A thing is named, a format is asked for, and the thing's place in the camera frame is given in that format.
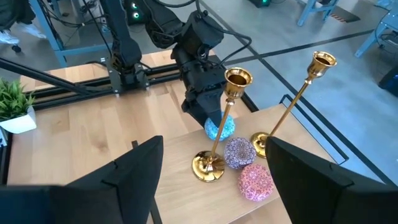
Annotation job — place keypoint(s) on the blue metal table leg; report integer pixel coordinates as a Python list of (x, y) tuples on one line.
[(311, 11)]

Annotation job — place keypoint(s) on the green plant in white pot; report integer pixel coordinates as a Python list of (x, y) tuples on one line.
[(14, 102)]

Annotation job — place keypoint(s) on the purple patterned candle tin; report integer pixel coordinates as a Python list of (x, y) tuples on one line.
[(239, 153)]

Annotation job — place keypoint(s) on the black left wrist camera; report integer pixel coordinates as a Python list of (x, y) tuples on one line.
[(202, 32)]

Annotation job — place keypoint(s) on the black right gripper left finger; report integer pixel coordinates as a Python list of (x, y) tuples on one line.
[(93, 202)]

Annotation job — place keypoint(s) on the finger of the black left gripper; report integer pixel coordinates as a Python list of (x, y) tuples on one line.
[(214, 104), (194, 112)]

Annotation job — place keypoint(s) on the computer case with green fans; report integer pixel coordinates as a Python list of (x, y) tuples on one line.
[(134, 12)]

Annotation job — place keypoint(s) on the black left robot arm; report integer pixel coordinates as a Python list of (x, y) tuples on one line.
[(124, 46)]

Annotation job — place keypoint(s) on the wooden shelf with black frame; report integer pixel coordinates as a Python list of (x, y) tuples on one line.
[(186, 186)]

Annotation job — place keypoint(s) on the pink patterned candle tin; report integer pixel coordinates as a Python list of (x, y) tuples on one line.
[(255, 183)]

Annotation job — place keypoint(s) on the gold candlestick holder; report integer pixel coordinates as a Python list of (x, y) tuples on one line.
[(207, 166), (321, 63)]

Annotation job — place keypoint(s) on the wooden desk with blue legs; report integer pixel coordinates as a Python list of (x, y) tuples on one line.
[(49, 31)]

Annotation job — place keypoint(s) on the teal patterned candle tin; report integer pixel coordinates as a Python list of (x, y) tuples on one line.
[(228, 129)]

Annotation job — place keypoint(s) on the black aluminium table frame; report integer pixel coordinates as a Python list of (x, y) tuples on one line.
[(62, 93)]

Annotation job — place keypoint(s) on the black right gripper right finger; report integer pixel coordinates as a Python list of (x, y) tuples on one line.
[(326, 199)]

